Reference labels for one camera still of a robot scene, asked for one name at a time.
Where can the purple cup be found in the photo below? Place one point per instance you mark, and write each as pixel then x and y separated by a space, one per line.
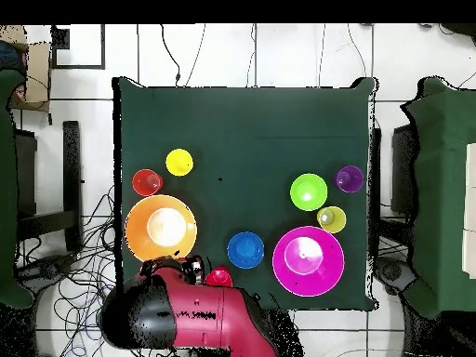
pixel 351 180

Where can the cardboard box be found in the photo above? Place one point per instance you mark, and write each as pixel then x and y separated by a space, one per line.
pixel 37 81

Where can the green cloth side table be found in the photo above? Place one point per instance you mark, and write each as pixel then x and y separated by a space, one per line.
pixel 7 186
pixel 442 186

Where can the orange-red cup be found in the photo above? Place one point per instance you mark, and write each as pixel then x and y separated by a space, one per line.
pixel 145 184

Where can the black square frame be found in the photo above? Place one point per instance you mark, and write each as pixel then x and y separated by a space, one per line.
pixel 54 52

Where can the large orange bowl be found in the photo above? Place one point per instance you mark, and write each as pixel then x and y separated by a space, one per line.
pixel 141 238

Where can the black stand base with knob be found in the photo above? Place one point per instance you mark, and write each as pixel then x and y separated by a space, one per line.
pixel 44 269

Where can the dark grey stand base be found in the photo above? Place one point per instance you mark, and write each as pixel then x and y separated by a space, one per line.
pixel 394 275

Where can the small green bowl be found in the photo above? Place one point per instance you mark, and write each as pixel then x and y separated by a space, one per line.
pixel 308 186

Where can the small blue bowl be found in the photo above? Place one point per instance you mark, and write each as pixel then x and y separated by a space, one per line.
pixel 245 250

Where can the pale yellow translucent cup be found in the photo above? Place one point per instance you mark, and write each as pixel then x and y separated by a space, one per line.
pixel 334 221

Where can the dark green table cloth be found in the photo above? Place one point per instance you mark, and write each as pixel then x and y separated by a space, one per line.
pixel 241 148

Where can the red cup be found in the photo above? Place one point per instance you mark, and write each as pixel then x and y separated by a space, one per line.
pixel 219 278

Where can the large pink bowl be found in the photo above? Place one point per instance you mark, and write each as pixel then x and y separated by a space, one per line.
pixel 327 275

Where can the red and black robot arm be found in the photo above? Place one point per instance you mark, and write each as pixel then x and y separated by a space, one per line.
pixel 208 316

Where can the black metal stand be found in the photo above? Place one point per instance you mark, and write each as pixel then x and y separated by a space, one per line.
pixel 72 178

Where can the bright yellow cup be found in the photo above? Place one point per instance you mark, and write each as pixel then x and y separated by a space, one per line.
pixel 179 162

